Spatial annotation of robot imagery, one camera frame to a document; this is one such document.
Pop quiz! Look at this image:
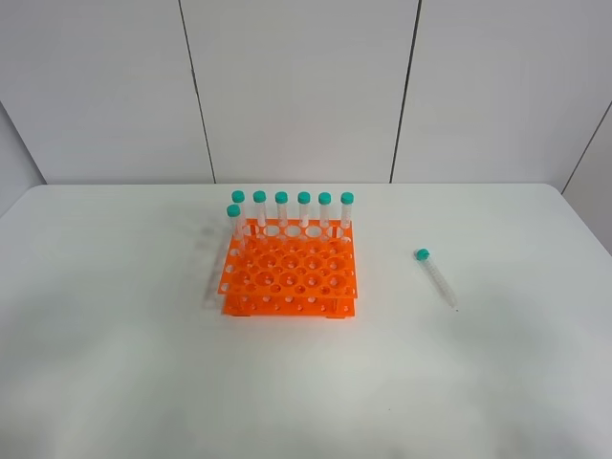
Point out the teal-capped test tube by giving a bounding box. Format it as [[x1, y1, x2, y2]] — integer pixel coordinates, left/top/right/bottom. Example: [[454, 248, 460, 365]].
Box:
[[414, 248, 458, 310]]

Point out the orange test tube rack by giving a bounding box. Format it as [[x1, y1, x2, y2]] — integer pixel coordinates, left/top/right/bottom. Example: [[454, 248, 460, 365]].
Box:
[[218, 218, 358, 318]]

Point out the second row left tube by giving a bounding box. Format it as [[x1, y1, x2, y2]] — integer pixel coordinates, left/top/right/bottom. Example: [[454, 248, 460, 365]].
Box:
[[227, 204, 245, 253]]

